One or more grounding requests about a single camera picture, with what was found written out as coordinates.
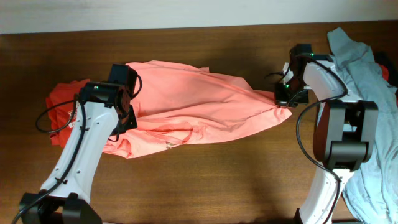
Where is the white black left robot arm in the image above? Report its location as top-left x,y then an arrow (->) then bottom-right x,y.
13,64 -> 142,224

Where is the red folded printed t-shirt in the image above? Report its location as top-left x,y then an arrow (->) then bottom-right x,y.
45,79 -> 90,147

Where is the dark red garment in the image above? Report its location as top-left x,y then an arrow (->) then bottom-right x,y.
374,52 -> 397,88

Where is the salmon pink t-shirt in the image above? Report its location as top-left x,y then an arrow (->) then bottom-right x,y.
103,60 -> 292,159

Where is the light blue t-shirt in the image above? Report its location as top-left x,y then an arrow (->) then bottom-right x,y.
315,27 -> 398,224

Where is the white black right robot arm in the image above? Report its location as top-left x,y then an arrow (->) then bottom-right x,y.
274,44 -> 378,224

